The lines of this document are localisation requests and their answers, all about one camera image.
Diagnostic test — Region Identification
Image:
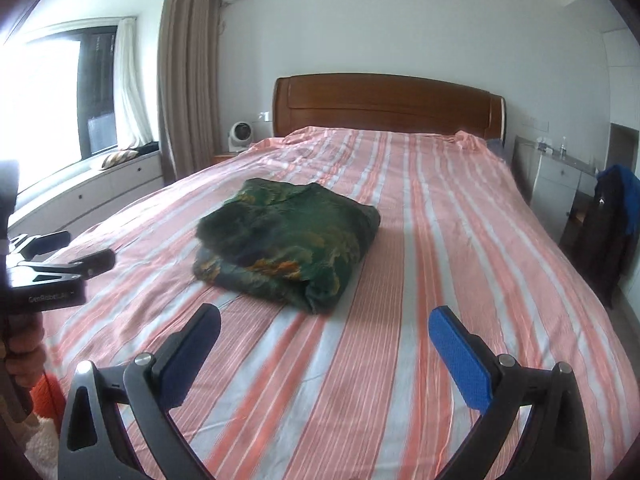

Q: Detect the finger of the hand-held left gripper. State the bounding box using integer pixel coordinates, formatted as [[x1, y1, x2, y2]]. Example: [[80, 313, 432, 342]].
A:
[[10, 230, 72, 262], [19, 248, 117, 282]]

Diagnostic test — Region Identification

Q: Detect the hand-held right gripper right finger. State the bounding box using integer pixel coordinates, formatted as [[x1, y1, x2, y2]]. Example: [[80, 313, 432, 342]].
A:
[[428, 305, 592, 480]]

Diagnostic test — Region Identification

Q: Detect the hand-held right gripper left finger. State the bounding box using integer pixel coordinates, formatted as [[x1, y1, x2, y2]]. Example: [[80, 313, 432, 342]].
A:
[[56, 304, 222, 480]]

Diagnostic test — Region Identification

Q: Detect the green printed jacket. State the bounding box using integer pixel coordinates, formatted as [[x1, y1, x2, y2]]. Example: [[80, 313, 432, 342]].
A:
[[192, 177, 382, 316]]

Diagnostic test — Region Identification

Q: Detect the person's left hand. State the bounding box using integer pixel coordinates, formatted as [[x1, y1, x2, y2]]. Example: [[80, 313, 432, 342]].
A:
[[0, 310, 47, 388]]

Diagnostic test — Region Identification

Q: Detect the white window seat cabinet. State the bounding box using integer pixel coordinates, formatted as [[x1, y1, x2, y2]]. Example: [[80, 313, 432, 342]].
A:
[[10, 152, 165, 238]]

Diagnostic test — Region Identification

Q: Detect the bed with pink striped cover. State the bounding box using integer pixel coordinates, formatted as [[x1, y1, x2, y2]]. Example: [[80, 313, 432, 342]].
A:
[[30, 126, 631, 480]]

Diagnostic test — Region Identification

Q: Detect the striped cushion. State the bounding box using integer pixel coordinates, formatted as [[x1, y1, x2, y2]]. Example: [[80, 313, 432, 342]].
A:
[[100, 149, 141, 170]]

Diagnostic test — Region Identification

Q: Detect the window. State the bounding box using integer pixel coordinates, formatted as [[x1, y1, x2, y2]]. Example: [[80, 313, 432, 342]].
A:
[[0, 25, 121, 196]]

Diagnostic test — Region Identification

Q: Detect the black jacket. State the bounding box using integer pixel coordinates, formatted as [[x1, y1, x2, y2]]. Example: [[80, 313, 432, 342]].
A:
[[560, 167, 636, 308]]

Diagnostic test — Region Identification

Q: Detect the white sheer curtain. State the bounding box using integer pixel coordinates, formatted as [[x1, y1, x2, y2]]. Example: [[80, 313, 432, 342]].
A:
[[115, 17, 153, 151]]

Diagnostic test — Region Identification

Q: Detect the white dresser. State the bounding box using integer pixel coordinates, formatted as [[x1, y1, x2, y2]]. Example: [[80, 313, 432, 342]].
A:
[[515, 135, 601, 241]]

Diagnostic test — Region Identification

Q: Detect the white round fan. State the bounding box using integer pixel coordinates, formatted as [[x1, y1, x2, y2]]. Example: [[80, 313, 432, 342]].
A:
[[227, 121, 255, 153]]

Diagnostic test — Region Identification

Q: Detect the beige curtain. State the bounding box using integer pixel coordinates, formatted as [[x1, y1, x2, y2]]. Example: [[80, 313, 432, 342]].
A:
[[157, 0, 226, 183]]

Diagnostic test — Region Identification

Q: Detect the blue garment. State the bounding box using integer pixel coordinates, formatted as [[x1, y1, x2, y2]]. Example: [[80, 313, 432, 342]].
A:
[[597, 164, 640, 241]]

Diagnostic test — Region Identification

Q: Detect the wooden headboard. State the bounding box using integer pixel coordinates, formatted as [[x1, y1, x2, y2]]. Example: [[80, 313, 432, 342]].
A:
[[272, 74, 507, 141]]

